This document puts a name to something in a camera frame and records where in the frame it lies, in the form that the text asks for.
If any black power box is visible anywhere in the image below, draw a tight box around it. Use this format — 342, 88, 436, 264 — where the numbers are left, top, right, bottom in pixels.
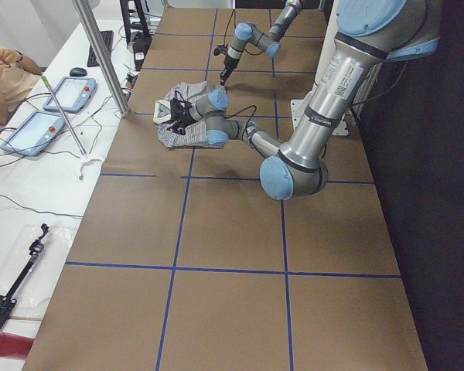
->
132, 32, 152, 71

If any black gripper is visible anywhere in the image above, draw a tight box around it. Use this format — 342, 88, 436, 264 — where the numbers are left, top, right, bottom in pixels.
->
169, 98, 196, 134
213, 45, 241, 87

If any black keyboard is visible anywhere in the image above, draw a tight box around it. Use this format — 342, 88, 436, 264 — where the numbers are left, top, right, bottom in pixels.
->
86, 29, 114, 67

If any near blue teach pendant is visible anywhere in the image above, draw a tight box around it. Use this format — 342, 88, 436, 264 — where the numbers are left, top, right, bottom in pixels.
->
0, 110, 65, 156

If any green tipped metal rod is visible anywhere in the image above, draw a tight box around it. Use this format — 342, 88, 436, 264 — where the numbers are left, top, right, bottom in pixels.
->
41, 76, 87, 158

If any navy white striped polo shirt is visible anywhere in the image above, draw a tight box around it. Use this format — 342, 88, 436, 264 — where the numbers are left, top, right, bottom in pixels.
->
153, 81, 229, 148

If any far blue teach pendant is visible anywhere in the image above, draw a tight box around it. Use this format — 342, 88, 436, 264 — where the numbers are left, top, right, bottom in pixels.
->
53, 77, 97, 114

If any seated person beige shirt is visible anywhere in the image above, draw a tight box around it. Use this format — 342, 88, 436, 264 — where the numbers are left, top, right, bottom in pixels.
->
0, 45, 42, 126

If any red cylinder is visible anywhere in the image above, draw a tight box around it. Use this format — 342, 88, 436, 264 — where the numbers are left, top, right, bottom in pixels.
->
0, 331, 34, 359

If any blue teach pendant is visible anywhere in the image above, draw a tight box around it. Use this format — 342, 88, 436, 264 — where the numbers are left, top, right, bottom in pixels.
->
0, 110, 65, 156
53, 77, 97, 114

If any aluminium frame post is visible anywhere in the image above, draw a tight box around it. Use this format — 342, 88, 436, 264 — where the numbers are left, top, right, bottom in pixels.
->
72, 0, 129, 117

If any white plastic hook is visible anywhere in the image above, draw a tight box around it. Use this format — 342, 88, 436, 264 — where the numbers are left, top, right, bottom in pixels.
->
77, 154, 104, 181

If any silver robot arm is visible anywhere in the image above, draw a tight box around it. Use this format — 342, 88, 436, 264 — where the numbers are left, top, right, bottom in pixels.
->
213, 0, 307, 86
165, 1, 442, 200

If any white mounting post base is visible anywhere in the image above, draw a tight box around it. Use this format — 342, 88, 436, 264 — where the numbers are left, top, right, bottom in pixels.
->
290, 99, 349, 137

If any black tripod stick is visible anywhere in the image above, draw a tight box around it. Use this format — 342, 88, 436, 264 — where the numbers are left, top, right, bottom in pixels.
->
0, 223, 49, 330

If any black computer mouse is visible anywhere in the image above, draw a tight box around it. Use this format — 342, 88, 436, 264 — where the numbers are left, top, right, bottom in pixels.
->
70, 67, 87, 77

